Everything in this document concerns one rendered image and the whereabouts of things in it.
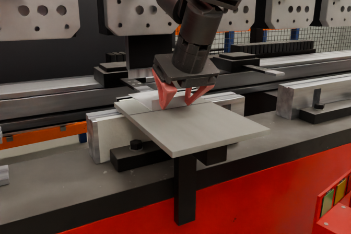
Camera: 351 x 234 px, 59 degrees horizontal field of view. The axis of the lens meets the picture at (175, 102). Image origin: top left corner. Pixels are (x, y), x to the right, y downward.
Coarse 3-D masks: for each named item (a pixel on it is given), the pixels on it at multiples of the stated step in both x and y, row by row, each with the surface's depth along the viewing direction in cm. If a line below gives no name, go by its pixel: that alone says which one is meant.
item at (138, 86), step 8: (104, 64) 87; (112, 64) 87; (120, 64) 87; (96, 72) 88; (104, 72) 83; (112, 72) 83; (120, 72) 84; (96, 80) 90; (104, 80) 82; (112, 80) 83; (120, 80) 83; (128, 80) 82; (136, 80) 82; (144, 80) 87; (136, 88) 74; (144, 88) 74
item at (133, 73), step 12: (132, 36) 64; (144, 36) 65; (156, 36) 66; (168, 36) 67; (132, 48) 64; (144, 48) 66; (156, 48) 67; (168, 48) 68; (132, 60) 65; (144, 60) 66; (132, 72) 67; (144, 72) 68
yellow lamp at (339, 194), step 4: (344, 180) 67; (340, 184) 66; (344, 184) 68; (340, 188) 66; (344, 188) 68; (336, 192) 65; (340, 192) 67; (336, 196) 66; (340, 196) 68; (336, 200) 66
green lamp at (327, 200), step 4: (332, 192) 64; (324, 196) 61; (328, 196) 62; (332, 196) 64; (324, 200) 61; (328, 200) 63; (324, 204) 62; (328, 204) 63; (324, 208) 63; (328, 208) 64; (324, 212) 63
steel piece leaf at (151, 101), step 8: (136, 96) 68; (144, 96) 68; (152, 96) 68; (176, 96) 61; (184, 96) 62; (144, 104) 62; (152, 104) 59; (168, 104) 60; (176, 104) 61; (184, 104) 62
